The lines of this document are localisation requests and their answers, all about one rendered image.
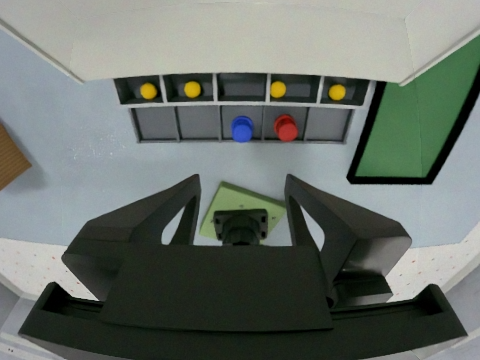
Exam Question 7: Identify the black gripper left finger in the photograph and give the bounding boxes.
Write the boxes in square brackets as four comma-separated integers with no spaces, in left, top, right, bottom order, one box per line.
[75,174,201,245]

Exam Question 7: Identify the blue plug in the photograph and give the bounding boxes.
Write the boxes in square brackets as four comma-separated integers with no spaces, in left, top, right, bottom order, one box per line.
[231,116,253,143]

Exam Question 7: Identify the brown cardboard box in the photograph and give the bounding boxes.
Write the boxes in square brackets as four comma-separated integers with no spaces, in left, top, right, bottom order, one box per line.
[0,121,33,192]

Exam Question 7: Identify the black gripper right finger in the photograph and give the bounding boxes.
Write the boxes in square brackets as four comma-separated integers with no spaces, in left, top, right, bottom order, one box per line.
[284,174,412,289]

